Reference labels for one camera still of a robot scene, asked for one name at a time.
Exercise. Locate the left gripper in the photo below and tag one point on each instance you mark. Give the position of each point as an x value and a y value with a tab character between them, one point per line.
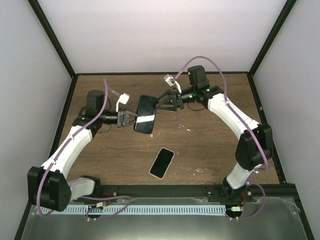
125	122

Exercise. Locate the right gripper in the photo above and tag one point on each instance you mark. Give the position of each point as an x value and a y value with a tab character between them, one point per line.
177	103

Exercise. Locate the black phone case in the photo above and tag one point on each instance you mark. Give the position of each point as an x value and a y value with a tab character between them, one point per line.
146	106

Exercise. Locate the black phone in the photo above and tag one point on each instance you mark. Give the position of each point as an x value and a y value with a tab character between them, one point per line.
145	119

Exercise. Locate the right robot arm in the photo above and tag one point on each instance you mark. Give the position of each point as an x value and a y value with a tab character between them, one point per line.
255	140

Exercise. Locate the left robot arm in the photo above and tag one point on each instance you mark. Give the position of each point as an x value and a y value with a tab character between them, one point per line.
48	186

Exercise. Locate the metal front plate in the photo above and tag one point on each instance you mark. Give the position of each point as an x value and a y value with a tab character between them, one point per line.
273	218

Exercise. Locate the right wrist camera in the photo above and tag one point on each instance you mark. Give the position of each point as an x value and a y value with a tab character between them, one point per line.
172	82

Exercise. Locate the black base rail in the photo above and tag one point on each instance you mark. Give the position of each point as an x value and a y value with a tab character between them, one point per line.
211	192

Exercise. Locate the light blue slotted rail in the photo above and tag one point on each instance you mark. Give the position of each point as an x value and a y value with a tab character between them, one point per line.
202	210

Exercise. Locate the black enclosure frame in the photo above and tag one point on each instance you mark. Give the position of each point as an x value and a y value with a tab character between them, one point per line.
284	13

